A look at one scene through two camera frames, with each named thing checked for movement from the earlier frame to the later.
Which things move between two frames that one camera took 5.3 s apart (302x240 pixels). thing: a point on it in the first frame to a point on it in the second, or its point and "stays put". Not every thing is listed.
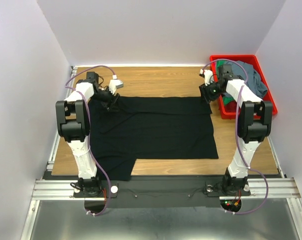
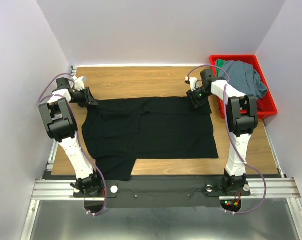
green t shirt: [227, 100] stays put
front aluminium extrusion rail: [282, 189] stays put
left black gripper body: [106, 96] to [82, 98]
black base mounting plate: [161, 192] stays put
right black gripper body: [212, 90] to [198, 97]
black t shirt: [150, 127] stays put
